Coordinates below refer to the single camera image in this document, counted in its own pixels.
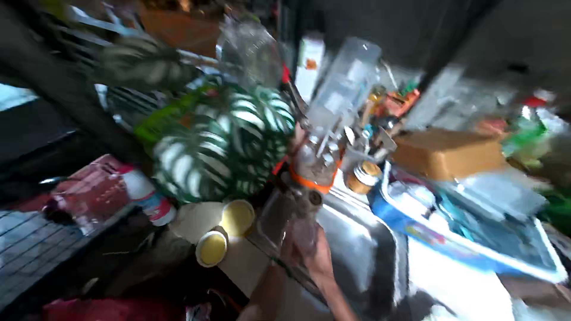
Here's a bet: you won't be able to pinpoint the clear utensil holder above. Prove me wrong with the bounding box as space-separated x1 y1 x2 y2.
341 143 380 179

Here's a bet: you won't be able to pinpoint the person's right forearm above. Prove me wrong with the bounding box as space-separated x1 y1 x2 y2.
319 277 360 321

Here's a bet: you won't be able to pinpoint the bundle of kitchen utensils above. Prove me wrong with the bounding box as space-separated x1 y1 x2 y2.
343 87 404 161

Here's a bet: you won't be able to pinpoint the large clear plastic bag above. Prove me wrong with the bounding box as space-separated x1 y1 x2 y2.
216 18 286 92

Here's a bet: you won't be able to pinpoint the green white striped leaf cloth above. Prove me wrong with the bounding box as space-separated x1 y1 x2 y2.
153 82 295 205

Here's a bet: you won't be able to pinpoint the white carton with orange print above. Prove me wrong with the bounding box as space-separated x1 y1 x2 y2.
294 33 326 105

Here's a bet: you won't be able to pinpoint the green plastic bag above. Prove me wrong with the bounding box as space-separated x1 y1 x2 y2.
501 111 549 157

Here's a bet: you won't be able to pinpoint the jar with cork lid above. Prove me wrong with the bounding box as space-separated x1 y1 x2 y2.
346 161 382 194

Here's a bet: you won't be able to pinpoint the clear drinking glass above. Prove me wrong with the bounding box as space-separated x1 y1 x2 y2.
292 214 319 258

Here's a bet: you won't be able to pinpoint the stainless steel sink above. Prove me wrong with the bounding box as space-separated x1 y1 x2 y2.
248 178 409 321

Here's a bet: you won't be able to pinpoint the orange-rimmed clear container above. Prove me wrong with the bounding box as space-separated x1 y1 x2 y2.
290 134 346 194

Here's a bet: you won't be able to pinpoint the brown rectangular box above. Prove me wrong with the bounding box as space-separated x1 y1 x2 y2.
391 128 510 181

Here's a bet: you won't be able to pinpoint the red-handled tool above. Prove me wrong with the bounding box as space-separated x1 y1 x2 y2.
281 63 310 130

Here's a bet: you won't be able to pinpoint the person's right hand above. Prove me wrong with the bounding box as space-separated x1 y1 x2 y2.
300 224 334 286

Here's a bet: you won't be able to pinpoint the clear plastic box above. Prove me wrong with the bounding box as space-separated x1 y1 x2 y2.
453 169 549 221

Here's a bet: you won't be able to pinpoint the blue basin with white rim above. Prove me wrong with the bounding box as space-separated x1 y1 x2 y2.
369 161 569 284

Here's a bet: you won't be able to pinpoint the white bottle with pink cap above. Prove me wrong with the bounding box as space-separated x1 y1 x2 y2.
119 164 177 227

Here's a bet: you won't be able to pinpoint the red plastic item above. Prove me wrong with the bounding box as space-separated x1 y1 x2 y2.
41 298 186 321

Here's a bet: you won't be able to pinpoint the yellow cup with white rim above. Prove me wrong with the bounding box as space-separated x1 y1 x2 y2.
221 199 256 238
195 230 228 268

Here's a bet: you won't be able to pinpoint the tall clear plastic container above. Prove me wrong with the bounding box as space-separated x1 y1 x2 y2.
306 37 382 139

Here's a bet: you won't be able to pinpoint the pink plastic basket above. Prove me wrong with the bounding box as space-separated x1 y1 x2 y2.
50 154 134 236

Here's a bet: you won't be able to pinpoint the person's left hand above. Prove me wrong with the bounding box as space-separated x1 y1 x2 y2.
280 218 306 269

